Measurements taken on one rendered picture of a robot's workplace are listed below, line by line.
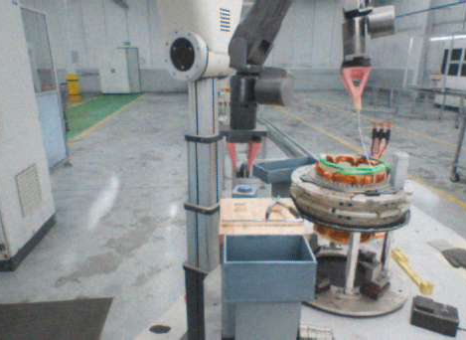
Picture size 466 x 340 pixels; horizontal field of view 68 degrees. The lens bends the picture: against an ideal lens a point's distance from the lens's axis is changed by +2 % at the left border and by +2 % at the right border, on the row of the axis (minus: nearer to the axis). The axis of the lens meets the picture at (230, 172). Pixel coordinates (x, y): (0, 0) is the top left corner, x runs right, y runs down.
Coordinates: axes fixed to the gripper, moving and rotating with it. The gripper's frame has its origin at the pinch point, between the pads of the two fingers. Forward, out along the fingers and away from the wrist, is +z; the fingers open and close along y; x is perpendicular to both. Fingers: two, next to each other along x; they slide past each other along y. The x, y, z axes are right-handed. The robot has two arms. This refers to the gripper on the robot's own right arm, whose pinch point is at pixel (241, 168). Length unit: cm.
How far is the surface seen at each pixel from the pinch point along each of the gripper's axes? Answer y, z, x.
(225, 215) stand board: -3.7, 12.0, 1.2
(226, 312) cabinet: -3.6, 32.1, -8.1
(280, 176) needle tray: 15.7, 14.8, 36.6
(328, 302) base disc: 23.8, 38.3, 2.3
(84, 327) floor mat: -80, 119, 83
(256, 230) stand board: 3.0, 11.9, -6.6
